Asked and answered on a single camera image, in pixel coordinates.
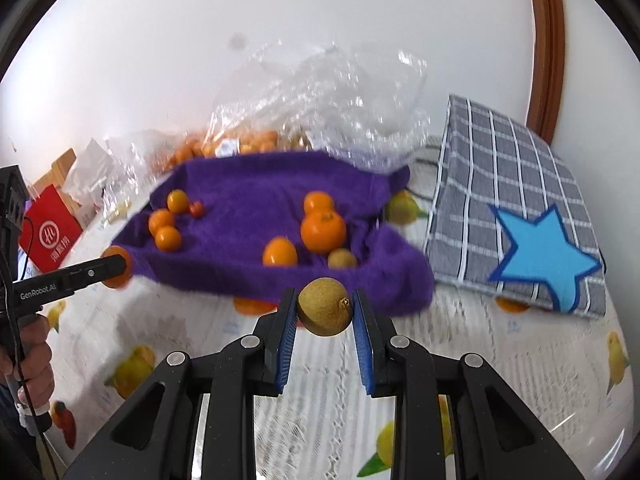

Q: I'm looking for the grey checked cushion blue star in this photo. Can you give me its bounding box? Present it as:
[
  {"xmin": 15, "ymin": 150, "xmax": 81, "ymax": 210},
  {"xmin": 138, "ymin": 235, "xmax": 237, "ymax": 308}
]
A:
[{"xmin": 424, "ymin": 94, "xmax": 607, "ymax": 318}]

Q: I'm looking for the large oval orange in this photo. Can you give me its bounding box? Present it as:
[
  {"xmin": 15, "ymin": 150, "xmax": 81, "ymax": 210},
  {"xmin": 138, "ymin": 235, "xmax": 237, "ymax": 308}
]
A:
[{"xmin": 262, "ymin": 237, "xmax": 299, "ymax": 267}]

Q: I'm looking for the purple towel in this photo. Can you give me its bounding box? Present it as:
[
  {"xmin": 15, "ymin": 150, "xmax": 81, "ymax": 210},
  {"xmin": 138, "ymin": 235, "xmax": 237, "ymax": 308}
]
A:
[{"xmin": 111, "ymin": 151, "xmax": 435, "ymax": 317}]

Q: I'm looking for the red paper bag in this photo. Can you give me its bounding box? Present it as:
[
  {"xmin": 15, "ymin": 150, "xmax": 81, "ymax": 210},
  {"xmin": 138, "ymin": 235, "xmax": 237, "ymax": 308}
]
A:
[{"xmin": 19, "ymin": 183, "xmax": 83, "ymax": 272}]

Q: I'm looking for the clear bag of oranges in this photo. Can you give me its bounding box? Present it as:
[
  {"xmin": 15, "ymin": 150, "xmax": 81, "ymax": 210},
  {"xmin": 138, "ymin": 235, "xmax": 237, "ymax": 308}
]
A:
[{"xmin": 150, "ymin": 127, "xmax": 313, "ymax": 173}]

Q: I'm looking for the white plastic bag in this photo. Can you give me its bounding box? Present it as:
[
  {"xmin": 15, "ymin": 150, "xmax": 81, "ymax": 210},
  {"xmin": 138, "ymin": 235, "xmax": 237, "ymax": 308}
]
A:
[{"xmin": 65, "ymin": 137, "xmax": 108, "ymax": 211}]

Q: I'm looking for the wooden door frame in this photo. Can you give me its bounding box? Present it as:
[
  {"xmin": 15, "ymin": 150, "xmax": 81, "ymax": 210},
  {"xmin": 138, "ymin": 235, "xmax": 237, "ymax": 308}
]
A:
[{"xmin": 525, "ymin": 0, "xmax": 566, "ymax": 143}]

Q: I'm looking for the small clear plastic bag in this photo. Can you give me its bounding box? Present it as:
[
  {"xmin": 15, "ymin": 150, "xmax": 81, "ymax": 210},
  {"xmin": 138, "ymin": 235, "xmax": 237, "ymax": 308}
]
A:
[{"xmin": 102, "ymin": 130, "xmax": 161, "ymax": 221}]

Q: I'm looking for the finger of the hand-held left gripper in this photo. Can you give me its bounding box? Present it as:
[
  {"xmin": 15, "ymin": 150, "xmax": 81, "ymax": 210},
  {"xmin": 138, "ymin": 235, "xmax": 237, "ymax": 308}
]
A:
[{"xmin": 62, "ymin": 254, "xmax": 128, "ymax": 294}]

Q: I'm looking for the brown pear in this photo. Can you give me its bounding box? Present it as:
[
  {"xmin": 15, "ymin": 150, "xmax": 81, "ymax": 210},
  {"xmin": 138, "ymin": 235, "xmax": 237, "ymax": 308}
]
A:
[
  {"xmin": 297, "ymin": 277, "xmax": 355, "ymax": 337},
  {"xmin": 327, "ymin": 248, "xmax": 359, "ymax": 270}
]

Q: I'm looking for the person's left hand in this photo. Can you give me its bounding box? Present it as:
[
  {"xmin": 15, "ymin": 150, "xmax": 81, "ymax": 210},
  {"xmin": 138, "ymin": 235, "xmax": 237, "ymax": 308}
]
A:
[{"xmin": 0, "ymin": 317, "xmax": 56, "ymax": 407}]

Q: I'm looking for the large round orange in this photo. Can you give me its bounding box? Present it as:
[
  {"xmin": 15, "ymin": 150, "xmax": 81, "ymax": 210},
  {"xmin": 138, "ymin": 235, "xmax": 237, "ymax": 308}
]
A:
[{"xmin": 300, "ymin": 209, "xmax": 347, "ymax": 254}]

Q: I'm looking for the large clear plastic bag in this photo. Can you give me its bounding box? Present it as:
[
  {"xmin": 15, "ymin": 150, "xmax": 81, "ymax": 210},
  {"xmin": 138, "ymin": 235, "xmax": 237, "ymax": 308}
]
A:
[{"xmin": 210, "ymin": 42, "xmax": 431, "ymax": 173}]

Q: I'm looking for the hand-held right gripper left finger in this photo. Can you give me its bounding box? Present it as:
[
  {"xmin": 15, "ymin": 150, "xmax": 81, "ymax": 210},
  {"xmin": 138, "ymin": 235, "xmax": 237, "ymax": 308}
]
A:
[{"xmin": 62, "ymin": 287, "xmax": 301, "ymax": 480}]

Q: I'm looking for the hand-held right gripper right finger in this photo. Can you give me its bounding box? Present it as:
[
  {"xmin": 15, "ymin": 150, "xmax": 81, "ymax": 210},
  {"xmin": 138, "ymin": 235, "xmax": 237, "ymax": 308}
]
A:
[{"xmin": 352, "ymin": 290, "xmax": 586, "ymax": 480}]

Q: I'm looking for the fruit print lace tablecloth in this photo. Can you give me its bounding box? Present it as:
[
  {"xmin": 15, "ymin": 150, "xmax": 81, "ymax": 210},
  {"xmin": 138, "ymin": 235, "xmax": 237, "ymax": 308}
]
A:
[{"xmin": 30, "ymin": 135, "xmax": 640, "ymax": 480}]

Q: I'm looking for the cardboard box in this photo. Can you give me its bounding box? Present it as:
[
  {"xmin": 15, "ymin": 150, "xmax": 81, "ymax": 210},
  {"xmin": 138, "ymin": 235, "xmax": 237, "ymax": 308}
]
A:
[{"xmin": 50, "ymin": 147, "xmax": 83, "ymax": 211}]

